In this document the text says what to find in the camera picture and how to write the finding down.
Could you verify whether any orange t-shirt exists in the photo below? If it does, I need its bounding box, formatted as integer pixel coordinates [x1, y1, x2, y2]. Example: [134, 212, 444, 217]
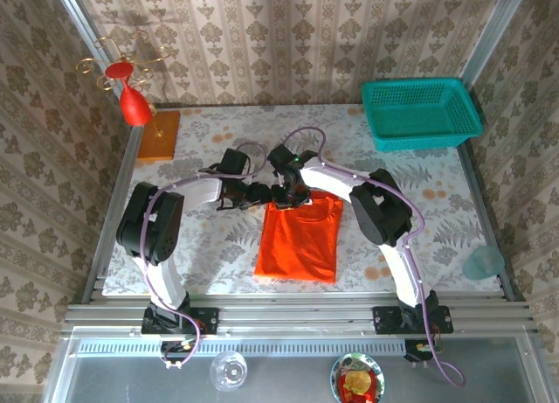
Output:
[253, 191, 345, 285]

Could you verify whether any floral table mat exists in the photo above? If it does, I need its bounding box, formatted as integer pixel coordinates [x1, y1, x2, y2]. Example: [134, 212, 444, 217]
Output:
[102, 104, 501, 295]

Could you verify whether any orange wooden base board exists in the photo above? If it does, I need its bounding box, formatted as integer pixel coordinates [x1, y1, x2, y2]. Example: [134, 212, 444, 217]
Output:
[137, 109, 182, 162]

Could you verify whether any red goblet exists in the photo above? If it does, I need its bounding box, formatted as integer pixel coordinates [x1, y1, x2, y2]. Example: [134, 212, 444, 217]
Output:
[103, 61, 149, 127]

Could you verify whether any teal plastic basket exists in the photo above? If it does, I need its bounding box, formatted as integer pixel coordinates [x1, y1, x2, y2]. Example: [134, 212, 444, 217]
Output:
[361, 77, 485, 153]

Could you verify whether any clear drinking glass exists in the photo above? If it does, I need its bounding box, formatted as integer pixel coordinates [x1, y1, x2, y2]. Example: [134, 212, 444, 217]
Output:
[209, 350, 249, 393]

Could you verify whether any patterned bowl with food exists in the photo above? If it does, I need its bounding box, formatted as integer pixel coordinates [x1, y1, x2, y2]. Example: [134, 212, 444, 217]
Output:
[329, 352, 386, 403]

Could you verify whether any translucent teal cup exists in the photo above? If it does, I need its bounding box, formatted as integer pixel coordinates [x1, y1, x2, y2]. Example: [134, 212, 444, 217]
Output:
[462, 244, 507, 281]

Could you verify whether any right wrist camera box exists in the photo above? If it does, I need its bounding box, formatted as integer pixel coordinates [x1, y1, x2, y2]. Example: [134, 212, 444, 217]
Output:
[266, 144, 299, 167]

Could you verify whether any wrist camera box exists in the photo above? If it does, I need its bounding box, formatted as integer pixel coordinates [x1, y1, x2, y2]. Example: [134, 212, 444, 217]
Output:
[266, 144, 299, 167]
[217, 148, 251, 177]

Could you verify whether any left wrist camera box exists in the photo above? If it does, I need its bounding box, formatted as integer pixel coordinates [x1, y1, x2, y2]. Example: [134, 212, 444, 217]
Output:
[217, 148, 251, 177]

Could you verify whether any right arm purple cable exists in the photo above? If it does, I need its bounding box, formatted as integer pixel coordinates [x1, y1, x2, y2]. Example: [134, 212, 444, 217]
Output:
[281, 127, 466, 386]

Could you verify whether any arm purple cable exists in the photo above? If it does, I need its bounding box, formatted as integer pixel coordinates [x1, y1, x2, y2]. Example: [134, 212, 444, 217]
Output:
[281, 127, 466, 386]
[141, 141, 267, 372]

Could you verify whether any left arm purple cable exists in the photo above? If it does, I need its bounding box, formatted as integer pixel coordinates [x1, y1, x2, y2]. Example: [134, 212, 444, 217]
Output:
[141, 141, 267, 372]

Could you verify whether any aluminium rail beam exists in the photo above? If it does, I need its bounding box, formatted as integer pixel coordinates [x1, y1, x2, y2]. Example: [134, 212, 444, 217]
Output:
[60, 294, 541, 338]

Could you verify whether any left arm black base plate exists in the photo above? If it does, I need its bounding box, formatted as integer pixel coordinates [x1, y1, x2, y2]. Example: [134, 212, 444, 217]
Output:
[141, 306, 219, 337]

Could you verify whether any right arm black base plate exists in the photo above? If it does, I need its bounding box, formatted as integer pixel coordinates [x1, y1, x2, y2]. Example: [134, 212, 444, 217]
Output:
[372, 305, 454, 336]

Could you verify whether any grey slotted cable duct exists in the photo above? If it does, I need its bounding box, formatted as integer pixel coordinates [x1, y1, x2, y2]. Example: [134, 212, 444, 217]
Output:
[76, 337, 405, 357]

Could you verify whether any gold wire stand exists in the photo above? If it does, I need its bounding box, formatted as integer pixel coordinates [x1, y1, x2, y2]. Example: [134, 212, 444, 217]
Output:
[77, 30, 174, 137]

